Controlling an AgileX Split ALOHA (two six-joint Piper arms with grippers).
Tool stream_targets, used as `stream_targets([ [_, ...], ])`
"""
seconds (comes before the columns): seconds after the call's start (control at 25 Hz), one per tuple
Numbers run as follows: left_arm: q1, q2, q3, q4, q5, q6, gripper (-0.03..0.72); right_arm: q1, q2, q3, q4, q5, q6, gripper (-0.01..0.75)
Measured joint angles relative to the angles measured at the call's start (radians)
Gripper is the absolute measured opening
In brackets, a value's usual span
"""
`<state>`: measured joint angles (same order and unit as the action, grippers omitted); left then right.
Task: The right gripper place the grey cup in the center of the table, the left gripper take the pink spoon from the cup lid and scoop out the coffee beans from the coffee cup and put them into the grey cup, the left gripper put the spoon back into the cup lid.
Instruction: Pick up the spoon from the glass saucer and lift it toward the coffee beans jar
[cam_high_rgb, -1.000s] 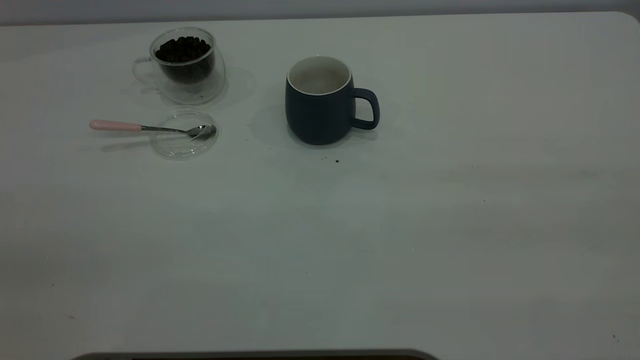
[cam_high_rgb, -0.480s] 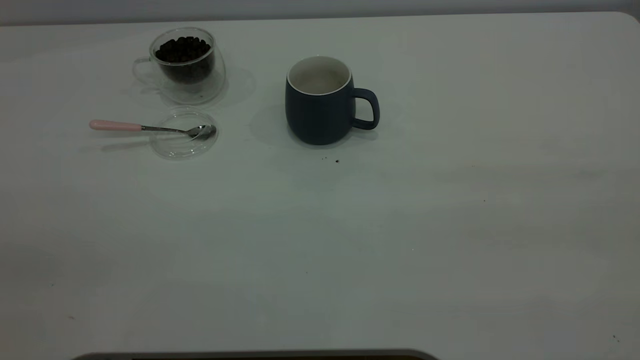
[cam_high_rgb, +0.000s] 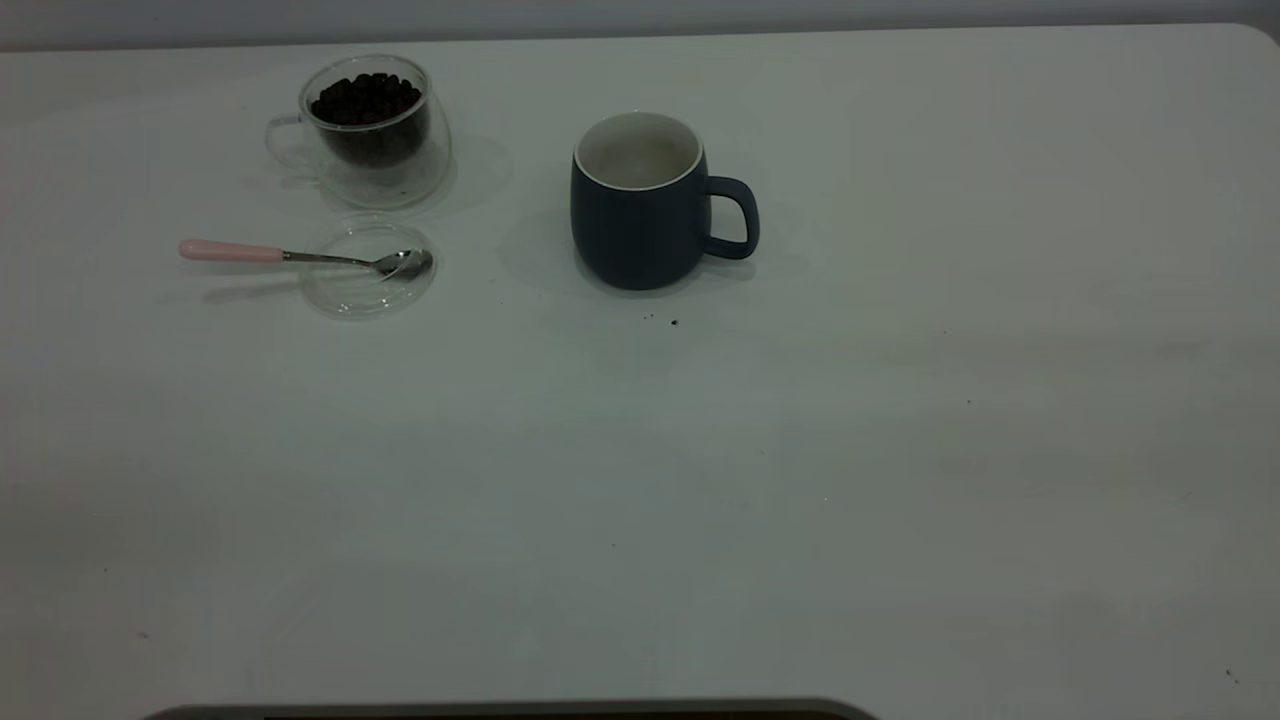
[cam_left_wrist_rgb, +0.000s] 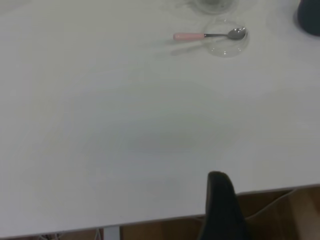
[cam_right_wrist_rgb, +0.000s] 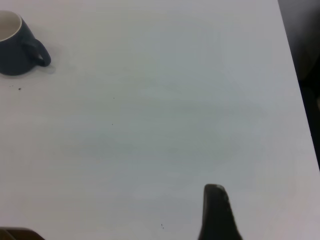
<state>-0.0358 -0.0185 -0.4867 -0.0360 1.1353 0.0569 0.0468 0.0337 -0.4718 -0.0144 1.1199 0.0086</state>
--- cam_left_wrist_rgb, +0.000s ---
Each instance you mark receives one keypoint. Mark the white table leg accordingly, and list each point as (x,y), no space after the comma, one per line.
(112,233)

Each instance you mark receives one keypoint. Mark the clear round glass lid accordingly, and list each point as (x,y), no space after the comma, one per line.
(225,50)

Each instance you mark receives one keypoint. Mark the clear double-wall glass cup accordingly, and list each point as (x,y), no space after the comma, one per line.
(215,6)

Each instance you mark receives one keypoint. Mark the dark grey ceramic mug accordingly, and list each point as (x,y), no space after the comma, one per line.
(308,17)

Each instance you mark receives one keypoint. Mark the brown cardboard box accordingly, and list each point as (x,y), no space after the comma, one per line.
(287,220)

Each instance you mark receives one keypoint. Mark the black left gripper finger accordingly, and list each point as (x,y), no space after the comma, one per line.
(222,207)

